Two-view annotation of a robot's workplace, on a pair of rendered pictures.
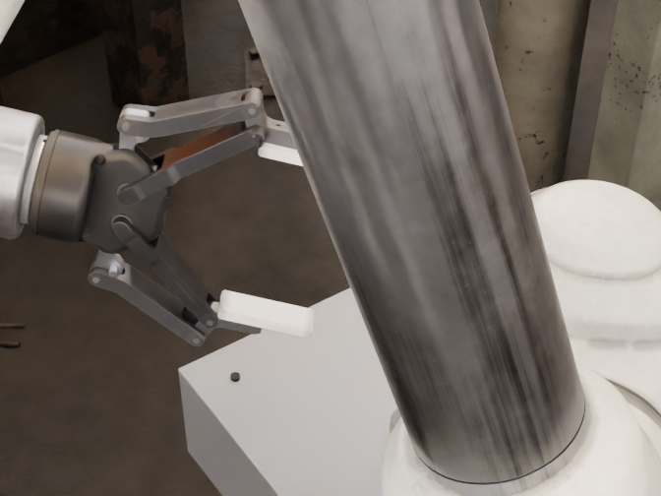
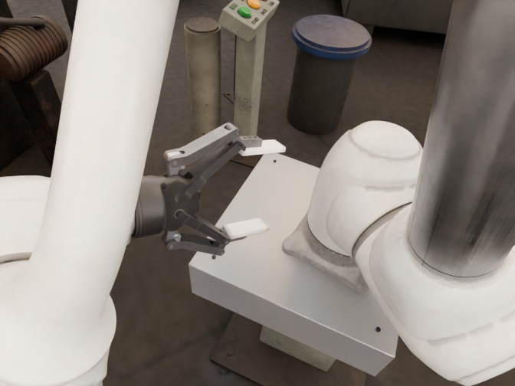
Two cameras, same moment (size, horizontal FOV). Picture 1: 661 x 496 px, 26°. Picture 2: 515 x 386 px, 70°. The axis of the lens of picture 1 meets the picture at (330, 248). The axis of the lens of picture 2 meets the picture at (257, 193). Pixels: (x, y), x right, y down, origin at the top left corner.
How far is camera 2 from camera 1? 0.58 m
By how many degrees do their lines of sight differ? 25
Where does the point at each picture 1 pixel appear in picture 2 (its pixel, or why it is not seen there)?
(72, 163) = (151, 193)
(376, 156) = not seen: outside the picture
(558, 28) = (214, 93)
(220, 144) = (223, 155)
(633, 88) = (246, 106)
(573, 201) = (372, 132)
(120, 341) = not seen: hidden behind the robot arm
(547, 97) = (214, 119)
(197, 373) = (197, 263)
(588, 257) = (401, 151)
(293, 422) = (248, 265)
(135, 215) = (185, 207)
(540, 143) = not seen: hidden behind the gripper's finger
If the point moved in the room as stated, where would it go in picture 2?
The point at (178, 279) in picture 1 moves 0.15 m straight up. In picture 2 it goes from (210, 229) to (207, 149)
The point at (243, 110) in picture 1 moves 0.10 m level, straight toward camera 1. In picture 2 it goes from (232, 135) to (281, 184)
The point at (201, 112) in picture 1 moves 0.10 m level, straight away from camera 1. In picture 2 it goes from (212, 142) to (171, 102)
